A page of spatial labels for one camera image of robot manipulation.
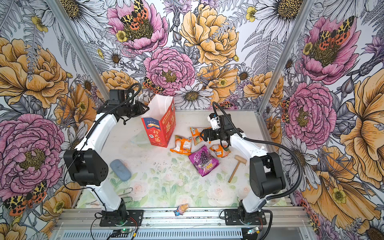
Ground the orange snack bag top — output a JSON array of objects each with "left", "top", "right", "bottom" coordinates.
[{"left": 190, "top": 127, "right": 209, "bottom": 146}]

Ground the orange snack bag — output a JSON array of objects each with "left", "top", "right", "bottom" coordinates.
[
  {"left": 170, "top": 135, "right": 193, "bottom": 156},
  {"left": 190, "top": 127, "right": 209, "bottom": 146},
  {"left": 210, "top": 144, "right": 231, "bottom": 158}
]

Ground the purple grape snack bag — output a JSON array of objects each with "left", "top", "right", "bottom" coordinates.
[{"left": 189, "top": 146, "right": 219, "bottom": 177}]

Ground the red paper gift bag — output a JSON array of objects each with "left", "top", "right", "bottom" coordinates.
[{"left": 142, "top": 95, "right": 176, "bottom": 148}]

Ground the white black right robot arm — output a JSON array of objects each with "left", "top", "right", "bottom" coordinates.
[{"left": 200, "top": 113, "right": 288, "bottom": 224}]

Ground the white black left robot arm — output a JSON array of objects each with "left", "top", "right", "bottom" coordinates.
[{"left": 64, "top": 84, "right": 149, "bottom": 226}]

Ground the orange snack bag right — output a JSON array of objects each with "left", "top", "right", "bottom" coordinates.
[{"left": 210, "top": 144, "right": 231, "bottom": 158}]

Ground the orange snack bag left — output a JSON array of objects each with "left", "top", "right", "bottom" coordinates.
[{"left": 170, "top": 135, "right": 193, "bottom": 156}]

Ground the wooden mallet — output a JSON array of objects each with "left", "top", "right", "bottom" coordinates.
[{"left": 228, "top": 155, "right": 247, "bottom": 183}]

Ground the clear plastic bowl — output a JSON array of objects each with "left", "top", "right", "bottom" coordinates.
[{"left": 130, "top": 133, "right": 151, "bottom": 145}]

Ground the blue grey oval sponge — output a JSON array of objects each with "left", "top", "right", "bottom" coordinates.
[{"left": 110, "top": 159, "right": 132, "bottom": 182}]

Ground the small wrapped candy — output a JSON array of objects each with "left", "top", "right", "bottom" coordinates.
[{"left": 174, "top": 204, "right": 189, "bottom": 217}]

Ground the metal paper clip upper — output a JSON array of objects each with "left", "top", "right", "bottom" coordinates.
[{"left": 119, "top": 187, "right": 133, "bottom": 198}]

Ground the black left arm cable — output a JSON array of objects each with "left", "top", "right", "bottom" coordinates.
[{"left": 62, "top": 82, "right": 142, "bottom": 191}]

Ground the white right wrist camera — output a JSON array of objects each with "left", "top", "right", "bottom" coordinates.
[{"left": 208, "top": 113, "right": 221, "bottom": 130}]

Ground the black corrugated right cable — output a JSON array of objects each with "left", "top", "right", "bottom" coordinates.
[{"left": 211, "top": 101, "right": 304, "bottom": 201}]

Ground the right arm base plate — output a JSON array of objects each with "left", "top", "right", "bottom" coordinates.
[{"left": 224, "top": 207, "right": 267, "bottom": 226}]

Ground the aluminium front rail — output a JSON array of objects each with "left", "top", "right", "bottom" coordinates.
[{"left": 55, "top": 206, "right": 311, "bottom": 230}]

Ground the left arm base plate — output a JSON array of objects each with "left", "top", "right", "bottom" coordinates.
[{"left": 100, "top": 210, "right": 144, "bottom": 227}]

